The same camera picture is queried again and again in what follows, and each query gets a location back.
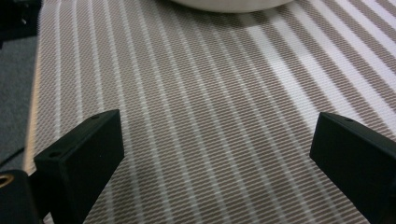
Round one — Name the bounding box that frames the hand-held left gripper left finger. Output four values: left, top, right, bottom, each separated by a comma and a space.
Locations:
34, 108, 125, 224

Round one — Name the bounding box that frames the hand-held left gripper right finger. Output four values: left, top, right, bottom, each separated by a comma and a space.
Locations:
309, 111, 396, 224

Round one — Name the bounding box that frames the striped woven placemat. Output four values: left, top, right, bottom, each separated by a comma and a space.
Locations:
22, 0, 396, 224

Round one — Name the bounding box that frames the black stand base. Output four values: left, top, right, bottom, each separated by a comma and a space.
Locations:
0, 0, 43, 49

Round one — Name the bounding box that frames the white bowl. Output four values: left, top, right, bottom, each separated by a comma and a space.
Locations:
169, 0, 295, 14

